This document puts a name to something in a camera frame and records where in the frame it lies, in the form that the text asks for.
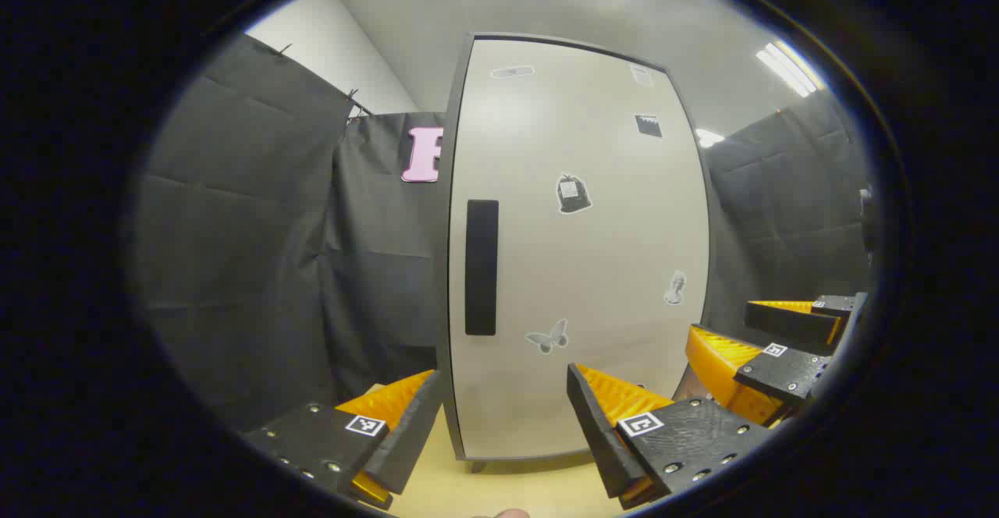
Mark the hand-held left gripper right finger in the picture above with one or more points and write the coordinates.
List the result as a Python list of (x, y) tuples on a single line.
[(597, 432)]

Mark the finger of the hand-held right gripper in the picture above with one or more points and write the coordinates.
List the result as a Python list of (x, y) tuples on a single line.
[(788, 323), (784, 374)]

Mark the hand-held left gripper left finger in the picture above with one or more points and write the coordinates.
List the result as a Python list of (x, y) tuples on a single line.
[(414, 432)]

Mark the dark grey cabinet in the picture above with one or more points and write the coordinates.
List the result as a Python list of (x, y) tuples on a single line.
[(477, 466)]

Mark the small ceiling light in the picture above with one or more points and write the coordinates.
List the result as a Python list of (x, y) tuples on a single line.
[(708, 137)]

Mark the long ceiling light strip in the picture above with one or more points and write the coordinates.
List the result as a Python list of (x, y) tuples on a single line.
[(788, 68)]

